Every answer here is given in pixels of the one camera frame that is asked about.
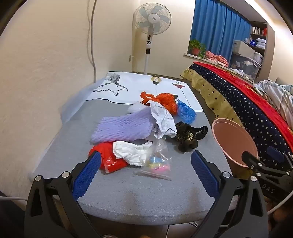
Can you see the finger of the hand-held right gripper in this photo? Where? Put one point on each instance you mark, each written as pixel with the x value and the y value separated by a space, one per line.
pixel 275 154
pixel 251 160

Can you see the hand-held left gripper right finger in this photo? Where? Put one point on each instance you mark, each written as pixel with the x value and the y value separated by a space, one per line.
pixel 204 174

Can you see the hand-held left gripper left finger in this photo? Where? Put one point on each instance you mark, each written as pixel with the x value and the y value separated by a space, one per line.
pixel 88 174

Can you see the red plastic bag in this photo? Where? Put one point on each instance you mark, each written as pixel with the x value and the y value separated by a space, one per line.
pixel 109 160

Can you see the pink plastic bin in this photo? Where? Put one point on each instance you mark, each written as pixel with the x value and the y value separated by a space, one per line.
pixel 229 141

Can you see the black and gold cloth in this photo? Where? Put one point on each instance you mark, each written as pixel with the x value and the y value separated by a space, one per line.
pixel 185 137

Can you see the white paper bag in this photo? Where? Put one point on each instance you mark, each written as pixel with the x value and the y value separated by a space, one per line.
pixel 130 152

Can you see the clear zip bag colourful contents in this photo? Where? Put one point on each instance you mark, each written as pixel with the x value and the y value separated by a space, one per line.
pixel 155 162

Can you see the purple foam net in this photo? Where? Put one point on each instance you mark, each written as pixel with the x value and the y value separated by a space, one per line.
pixel 123 125

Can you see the blue plastic bag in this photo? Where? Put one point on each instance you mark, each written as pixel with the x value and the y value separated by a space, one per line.
pixel 186 113

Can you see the white paper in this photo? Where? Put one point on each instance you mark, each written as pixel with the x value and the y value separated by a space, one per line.
pixel 163 121

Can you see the white foam wrap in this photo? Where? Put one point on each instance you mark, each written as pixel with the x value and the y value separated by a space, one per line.
pixel 136 107

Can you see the orange plastic bag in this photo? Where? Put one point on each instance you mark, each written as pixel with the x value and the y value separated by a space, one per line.
pixel 166 100

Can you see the grey and white printed tablecloth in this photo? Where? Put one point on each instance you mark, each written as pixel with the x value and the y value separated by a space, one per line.
pixel 114 201

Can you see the bed with starry blanket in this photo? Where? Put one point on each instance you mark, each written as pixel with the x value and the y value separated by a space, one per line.
pixel 242 109

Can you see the plaid blue and white duvet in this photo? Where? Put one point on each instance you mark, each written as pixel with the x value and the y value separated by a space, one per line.
pixel 274 91

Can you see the red and gold blanket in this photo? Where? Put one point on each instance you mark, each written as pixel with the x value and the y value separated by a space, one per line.
pixel 240 91

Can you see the clear plastic storage box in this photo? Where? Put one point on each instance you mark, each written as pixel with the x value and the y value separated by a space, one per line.
pixel 242 64

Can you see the white plastic container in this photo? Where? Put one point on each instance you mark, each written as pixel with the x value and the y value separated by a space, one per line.
pixel 258 57

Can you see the pink folded cloth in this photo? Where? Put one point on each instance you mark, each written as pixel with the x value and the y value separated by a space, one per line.
pixel 216 58

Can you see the pale cardboard box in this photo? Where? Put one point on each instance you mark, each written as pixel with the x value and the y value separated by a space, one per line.
pixel 242 48

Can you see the potted green plant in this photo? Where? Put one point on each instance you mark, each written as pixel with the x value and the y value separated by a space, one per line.
pixel 195 47

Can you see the blue curtain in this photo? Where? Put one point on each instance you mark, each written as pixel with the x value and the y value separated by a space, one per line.
pixel 212 22

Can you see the white standing fan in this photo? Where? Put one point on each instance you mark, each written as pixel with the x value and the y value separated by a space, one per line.
pixel 152 17

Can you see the brown wall shelf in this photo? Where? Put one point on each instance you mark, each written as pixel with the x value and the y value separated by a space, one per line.
pixel 258 34

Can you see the white wall socket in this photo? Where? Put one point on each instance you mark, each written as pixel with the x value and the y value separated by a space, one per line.
pixel 131 58

